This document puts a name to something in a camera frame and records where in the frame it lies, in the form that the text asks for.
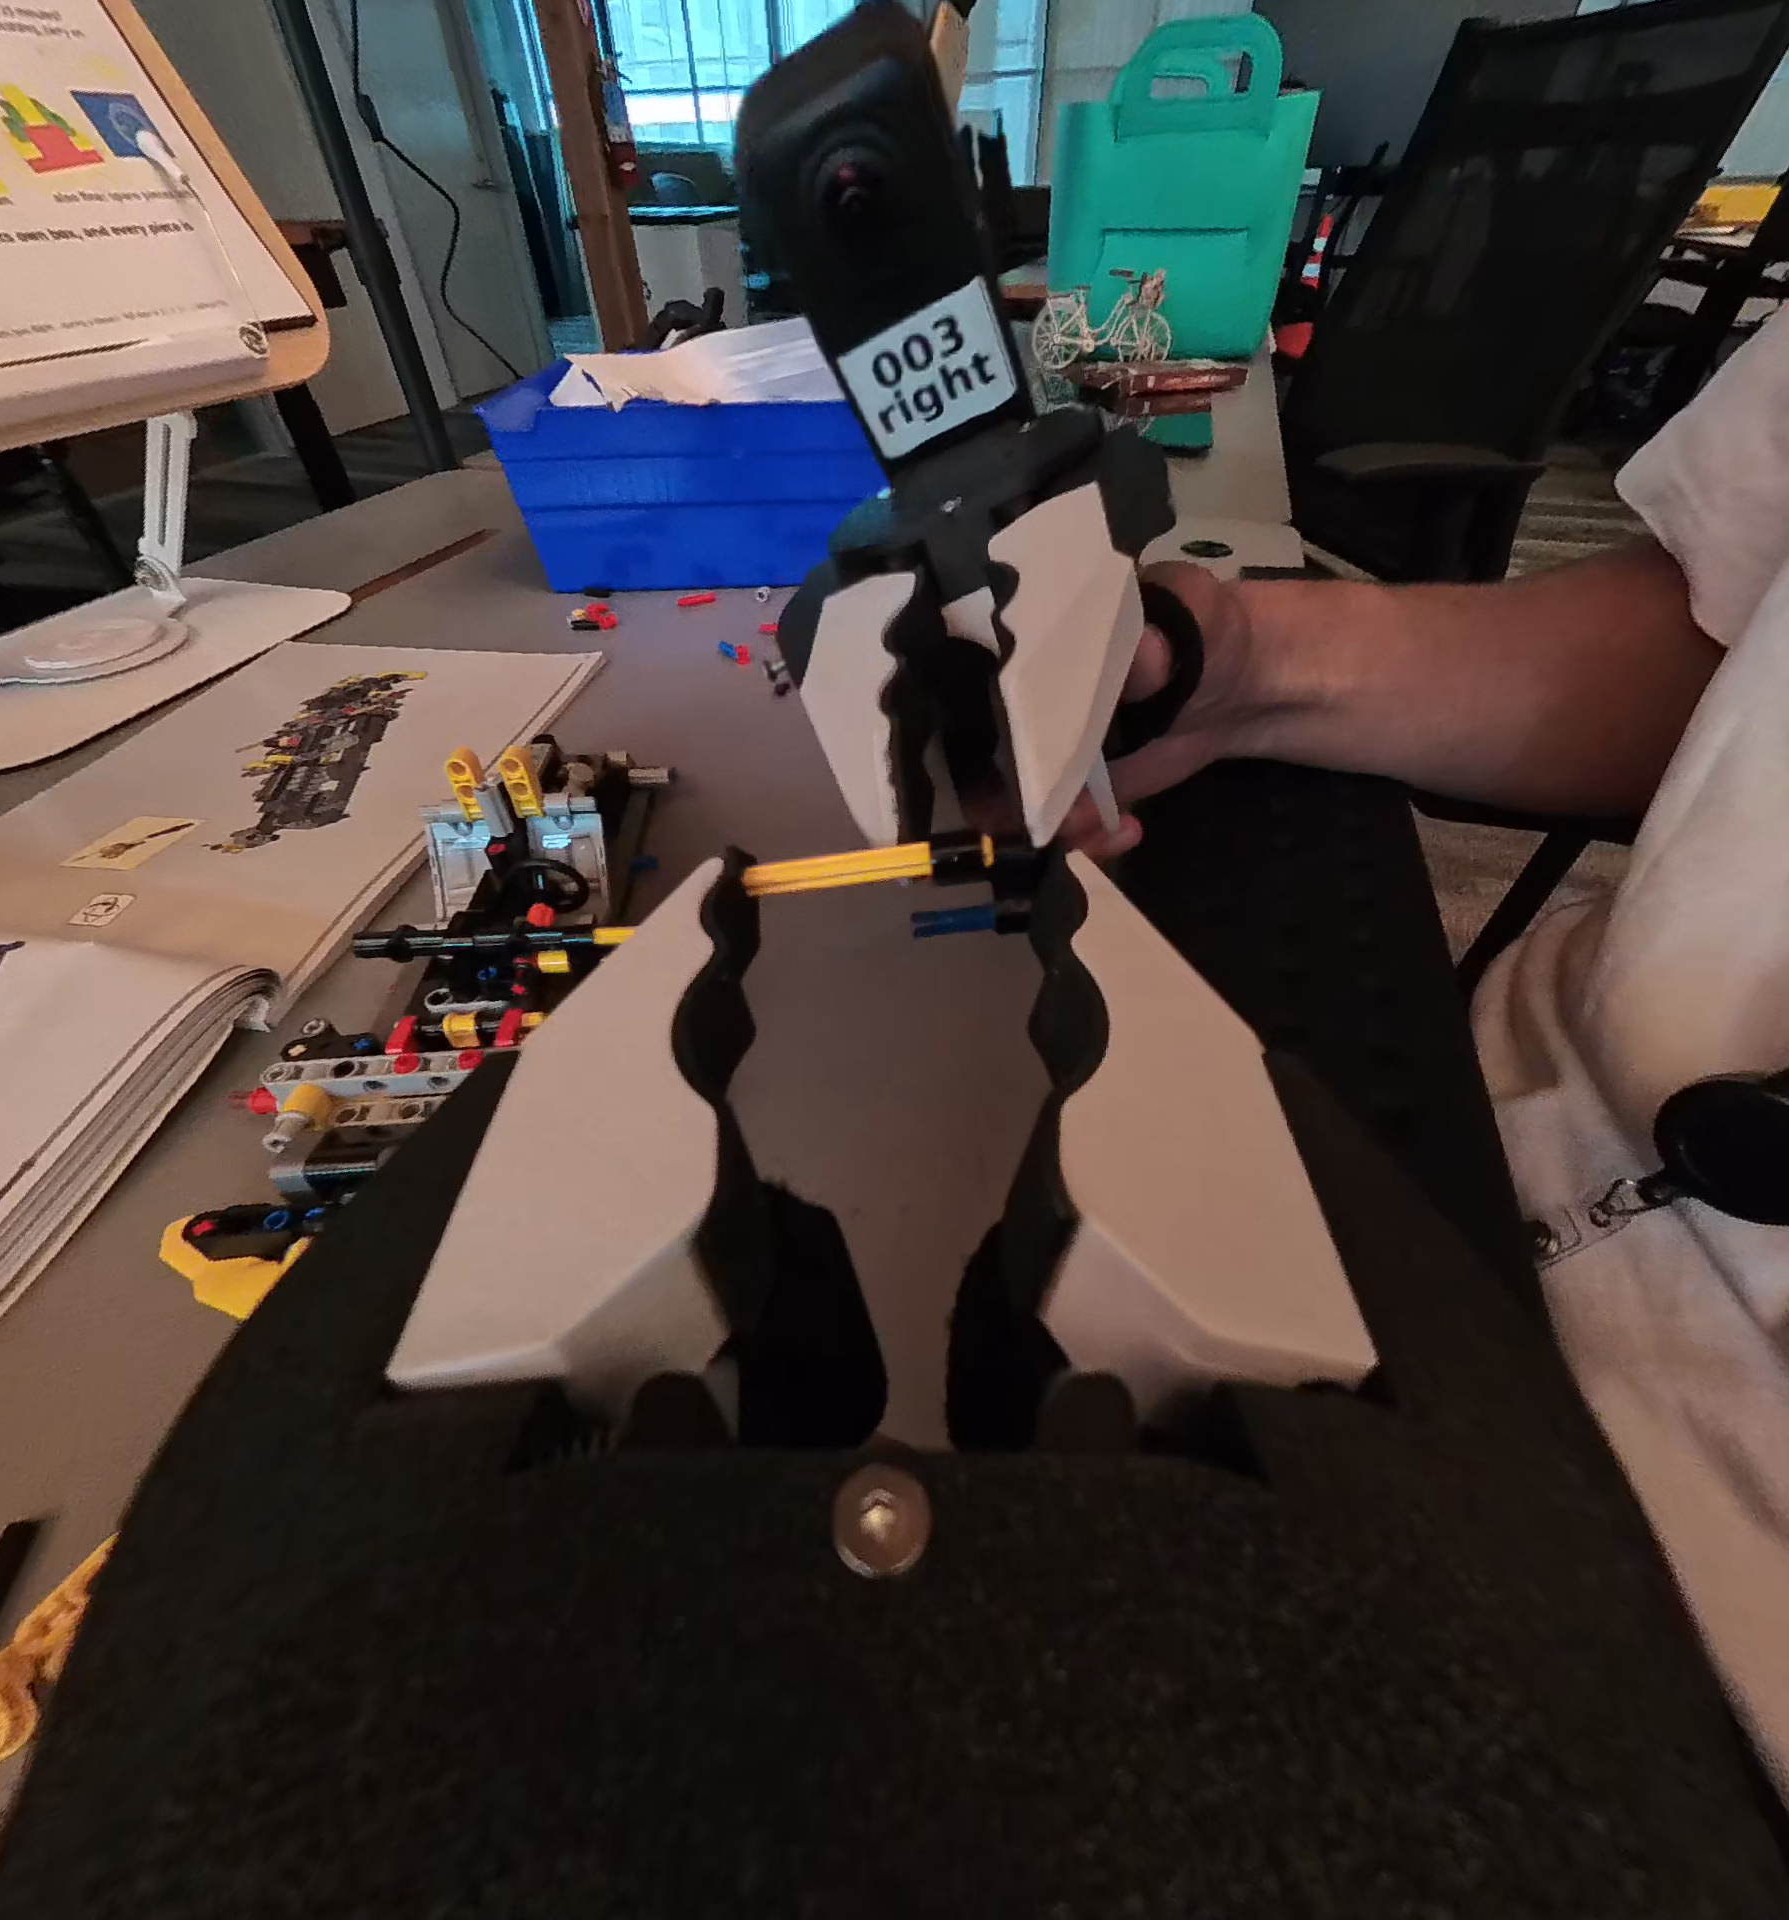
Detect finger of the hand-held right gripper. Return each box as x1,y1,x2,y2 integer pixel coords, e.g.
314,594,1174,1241
947,484,1150,852
799,575,929,857

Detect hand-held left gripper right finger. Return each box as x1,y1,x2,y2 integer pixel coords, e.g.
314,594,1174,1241
1027,861,1379,1427

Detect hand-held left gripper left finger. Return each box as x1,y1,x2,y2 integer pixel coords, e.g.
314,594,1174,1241
383,853,760,1427

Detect yellow lego axle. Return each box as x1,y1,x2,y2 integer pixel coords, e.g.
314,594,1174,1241
740,840,935,903

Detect black lego connector blue pin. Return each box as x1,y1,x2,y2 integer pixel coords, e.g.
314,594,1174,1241
908,828,1056,942

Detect person's right forearm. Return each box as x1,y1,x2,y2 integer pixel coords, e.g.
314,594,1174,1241
1238,539,1731,822

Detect lego car chassis model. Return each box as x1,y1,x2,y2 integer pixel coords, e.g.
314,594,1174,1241
159,736,675,1326

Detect pile of yellow lego pieces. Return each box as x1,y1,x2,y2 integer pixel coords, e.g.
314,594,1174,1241
0,1535,119,1776

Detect person's right hand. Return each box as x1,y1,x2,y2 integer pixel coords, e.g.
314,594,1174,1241
1060,559,1268,868

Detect scatter of red blue pins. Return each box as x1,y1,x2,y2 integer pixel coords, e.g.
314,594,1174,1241
564,583,802,703

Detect white cabinet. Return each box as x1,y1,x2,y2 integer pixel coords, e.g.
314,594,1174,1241
628,206,749,327

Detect white papers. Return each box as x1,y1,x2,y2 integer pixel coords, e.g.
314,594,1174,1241
548,315,854,416

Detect brown flat box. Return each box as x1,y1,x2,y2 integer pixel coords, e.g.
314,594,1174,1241
1063,357,1255,424

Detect blue plastic bin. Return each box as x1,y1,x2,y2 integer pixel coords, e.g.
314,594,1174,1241
475,354,899,597

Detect black dimpled pad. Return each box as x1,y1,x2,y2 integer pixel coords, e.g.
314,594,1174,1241
1114,755,1530,1296

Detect teal carry bag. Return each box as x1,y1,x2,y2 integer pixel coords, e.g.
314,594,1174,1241
1047,12,1326,455

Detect black metal pole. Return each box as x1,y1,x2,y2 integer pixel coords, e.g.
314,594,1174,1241
269,0,455,478

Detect open instruction booklet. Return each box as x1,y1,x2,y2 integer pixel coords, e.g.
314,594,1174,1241
0,642,607,1384

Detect black mesh office chair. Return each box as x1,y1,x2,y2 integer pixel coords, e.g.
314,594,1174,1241
1274,0,1789,590

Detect white document stand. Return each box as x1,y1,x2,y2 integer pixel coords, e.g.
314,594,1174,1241
0,411,356,778

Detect printed task sheet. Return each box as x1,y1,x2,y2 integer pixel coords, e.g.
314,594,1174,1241
0,0,315,416

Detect white wire bicycle model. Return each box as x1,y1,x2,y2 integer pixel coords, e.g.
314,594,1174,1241
1028,268,1181,373

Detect wooden post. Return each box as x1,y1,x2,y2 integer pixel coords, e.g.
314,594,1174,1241
534,0,656,357

